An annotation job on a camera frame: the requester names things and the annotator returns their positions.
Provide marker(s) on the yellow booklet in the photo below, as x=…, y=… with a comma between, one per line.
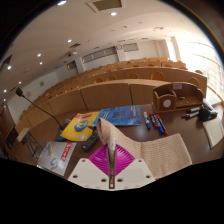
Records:
x=75, y=128

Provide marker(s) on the beige waffle towel red stripes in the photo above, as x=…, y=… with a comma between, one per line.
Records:
x=160, y=153

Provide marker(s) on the rows of wooden seats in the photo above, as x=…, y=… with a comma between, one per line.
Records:
x=106, y=95

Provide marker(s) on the ceiling air vent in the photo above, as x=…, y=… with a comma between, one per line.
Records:
x=106, y=4

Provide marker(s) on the black gooseneck desk microphone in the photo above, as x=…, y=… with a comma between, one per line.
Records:
x=19, y=91

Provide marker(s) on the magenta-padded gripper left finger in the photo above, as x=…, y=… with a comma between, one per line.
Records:
x=85, y=173

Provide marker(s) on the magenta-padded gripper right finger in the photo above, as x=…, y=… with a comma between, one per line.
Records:
x=138, y=173

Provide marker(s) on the red marker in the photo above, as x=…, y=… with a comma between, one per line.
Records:
x=162, y=124
x=153, y=119

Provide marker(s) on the white red printed leaflet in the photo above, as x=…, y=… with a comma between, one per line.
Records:
x=55, y=158

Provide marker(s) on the grey flat remote control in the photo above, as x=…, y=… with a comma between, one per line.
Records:
x=208, y=105

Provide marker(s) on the ceiling lights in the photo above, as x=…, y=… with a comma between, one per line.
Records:
x=113, y=14

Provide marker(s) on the white paper stack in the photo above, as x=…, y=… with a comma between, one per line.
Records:
x=213, y=131

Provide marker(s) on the blue booklet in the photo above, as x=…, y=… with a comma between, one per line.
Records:
x=121, y=115

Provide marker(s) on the black remote control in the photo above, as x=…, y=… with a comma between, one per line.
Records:
x=90, y=140

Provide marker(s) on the black marker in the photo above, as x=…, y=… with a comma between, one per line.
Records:
x=190, y=115
x=193, y=109

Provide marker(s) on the wooden desk organizer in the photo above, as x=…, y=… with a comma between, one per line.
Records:
x=165, y=96

